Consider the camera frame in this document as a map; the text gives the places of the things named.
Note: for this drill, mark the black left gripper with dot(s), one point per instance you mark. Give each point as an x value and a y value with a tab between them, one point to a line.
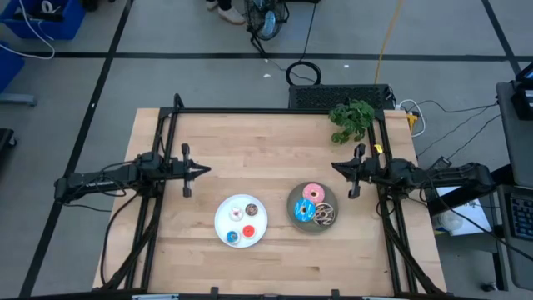
177	168

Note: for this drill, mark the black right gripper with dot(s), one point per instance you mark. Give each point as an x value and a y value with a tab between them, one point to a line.
370	171

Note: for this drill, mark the large pink frosted donut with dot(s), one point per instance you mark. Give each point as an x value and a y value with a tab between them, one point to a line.
308	198

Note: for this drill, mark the large chocolate frosted donut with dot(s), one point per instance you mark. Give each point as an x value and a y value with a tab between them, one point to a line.
329	217

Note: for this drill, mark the small white pink donut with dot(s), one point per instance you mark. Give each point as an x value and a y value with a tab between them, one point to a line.
232	216

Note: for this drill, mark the large blue frosted donut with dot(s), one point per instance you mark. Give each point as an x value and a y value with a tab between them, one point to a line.
300	213

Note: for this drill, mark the small chocolate donut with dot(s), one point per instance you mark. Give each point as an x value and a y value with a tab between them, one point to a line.
254	212

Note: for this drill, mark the small blue donut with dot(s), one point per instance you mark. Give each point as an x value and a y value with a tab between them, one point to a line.
229	239

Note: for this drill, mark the small red donut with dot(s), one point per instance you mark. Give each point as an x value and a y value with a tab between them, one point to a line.
245	234

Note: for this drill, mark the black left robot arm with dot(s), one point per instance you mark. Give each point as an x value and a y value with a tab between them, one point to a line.
108	179

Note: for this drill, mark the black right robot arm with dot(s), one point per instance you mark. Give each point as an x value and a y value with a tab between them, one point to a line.
449	177

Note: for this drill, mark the yellow tag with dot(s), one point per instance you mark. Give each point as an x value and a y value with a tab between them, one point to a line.
378	148

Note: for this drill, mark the green leafy plant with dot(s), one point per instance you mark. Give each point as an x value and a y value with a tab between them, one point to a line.
352	118

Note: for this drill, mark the grey-green round plate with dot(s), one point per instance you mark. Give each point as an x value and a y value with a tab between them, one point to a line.
293	193

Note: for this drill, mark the white round plate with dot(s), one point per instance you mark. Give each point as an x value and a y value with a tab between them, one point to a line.
222	225

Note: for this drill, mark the black computer case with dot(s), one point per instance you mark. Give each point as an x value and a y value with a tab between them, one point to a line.
337	96

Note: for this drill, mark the yellow plug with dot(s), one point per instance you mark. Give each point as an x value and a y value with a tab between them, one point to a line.
412	121

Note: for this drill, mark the black power adapter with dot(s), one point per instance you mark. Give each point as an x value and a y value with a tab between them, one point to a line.
440	162

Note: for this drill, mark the white cup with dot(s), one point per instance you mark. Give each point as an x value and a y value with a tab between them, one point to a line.
450	221

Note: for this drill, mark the white paper sheet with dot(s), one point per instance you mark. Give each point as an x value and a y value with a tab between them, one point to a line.
474	212

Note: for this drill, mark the black desk bar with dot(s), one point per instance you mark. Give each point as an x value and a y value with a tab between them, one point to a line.
501	179

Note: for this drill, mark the person's shoe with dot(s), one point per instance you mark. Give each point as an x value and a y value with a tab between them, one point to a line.
231	16
211	5

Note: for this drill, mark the black floor fan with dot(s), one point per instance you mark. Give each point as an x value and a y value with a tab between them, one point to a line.
266	18

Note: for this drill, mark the grey side cabinet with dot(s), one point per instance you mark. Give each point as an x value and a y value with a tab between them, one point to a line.
514	137

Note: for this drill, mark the black keyboard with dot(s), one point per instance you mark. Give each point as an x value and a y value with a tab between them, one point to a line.
522	216

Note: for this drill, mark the black monitor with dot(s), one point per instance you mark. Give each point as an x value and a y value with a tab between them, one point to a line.
524	96

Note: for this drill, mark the grey floor plate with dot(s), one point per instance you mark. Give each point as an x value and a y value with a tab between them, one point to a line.
16	99

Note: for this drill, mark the blue plastic bin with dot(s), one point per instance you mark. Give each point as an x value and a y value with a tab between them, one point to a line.
8	66
62	25

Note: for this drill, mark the black aluminium table frame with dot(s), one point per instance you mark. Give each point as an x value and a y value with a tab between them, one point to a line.
270	111

